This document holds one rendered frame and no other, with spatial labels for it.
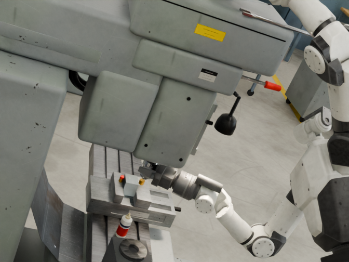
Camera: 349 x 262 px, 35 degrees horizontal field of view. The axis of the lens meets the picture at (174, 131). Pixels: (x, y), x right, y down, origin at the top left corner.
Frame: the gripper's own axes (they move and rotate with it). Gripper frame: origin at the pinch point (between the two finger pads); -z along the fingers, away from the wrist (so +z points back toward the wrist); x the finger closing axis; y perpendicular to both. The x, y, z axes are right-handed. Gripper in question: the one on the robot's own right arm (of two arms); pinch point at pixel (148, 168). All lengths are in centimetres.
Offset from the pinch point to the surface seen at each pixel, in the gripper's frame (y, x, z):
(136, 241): 10.6, 26.5, 7.7
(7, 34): -39, 31, -48
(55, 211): 31.9, 3.9, -26.1
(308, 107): 103, -427, 102
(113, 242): 11.8, 30.0, 1.1
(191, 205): 124, -179, 24
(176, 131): -22.3, 9.0, 4.5
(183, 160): -12.3, 6.5, 10.4
